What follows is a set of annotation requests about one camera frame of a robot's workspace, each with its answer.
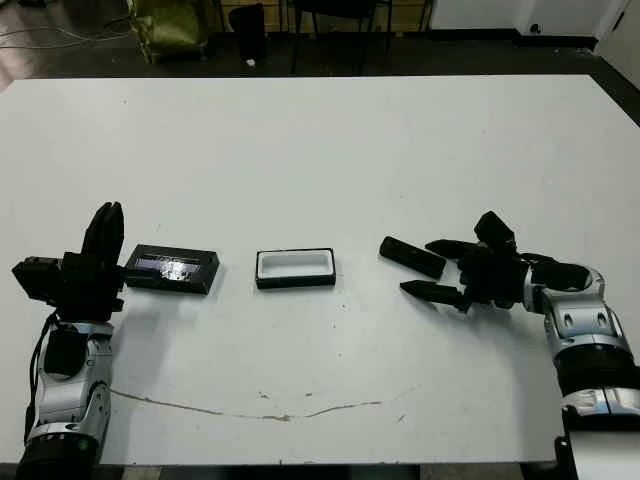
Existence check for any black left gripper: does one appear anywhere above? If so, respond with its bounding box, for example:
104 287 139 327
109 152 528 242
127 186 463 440
52 201 126 324

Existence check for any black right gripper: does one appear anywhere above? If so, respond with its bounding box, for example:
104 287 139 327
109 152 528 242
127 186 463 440
399 239 527 316

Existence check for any slim black camera bar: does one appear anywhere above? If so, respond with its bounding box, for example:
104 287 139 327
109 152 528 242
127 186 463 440
378 235 447 280

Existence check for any black printed box lid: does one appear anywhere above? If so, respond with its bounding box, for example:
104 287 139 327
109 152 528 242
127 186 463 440
122 243 222 296

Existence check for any black box white insert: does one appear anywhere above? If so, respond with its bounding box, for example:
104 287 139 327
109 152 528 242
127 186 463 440
254 247 337 291

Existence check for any olive green bag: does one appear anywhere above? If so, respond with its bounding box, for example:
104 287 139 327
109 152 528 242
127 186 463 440
127 0 214 64

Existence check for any black waste bin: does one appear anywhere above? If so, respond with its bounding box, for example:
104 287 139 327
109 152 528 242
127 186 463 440
228 3 268 61

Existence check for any black chair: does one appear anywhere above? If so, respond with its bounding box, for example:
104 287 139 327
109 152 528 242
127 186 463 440
289 0 394 75

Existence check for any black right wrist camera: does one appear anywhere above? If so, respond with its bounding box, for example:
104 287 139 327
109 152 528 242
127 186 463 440
473 210 516 251

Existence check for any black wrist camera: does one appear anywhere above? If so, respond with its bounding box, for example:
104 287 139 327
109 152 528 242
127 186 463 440
12 255 67 304
473 210 516 251

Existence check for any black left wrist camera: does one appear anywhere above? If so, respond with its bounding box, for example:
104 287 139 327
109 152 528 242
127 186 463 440
12 255 67 304

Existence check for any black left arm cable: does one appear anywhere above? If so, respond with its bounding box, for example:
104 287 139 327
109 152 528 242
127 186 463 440
23 312 56 441

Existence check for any pale cable on floor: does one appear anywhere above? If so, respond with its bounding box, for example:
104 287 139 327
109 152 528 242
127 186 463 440
0 19 136 49

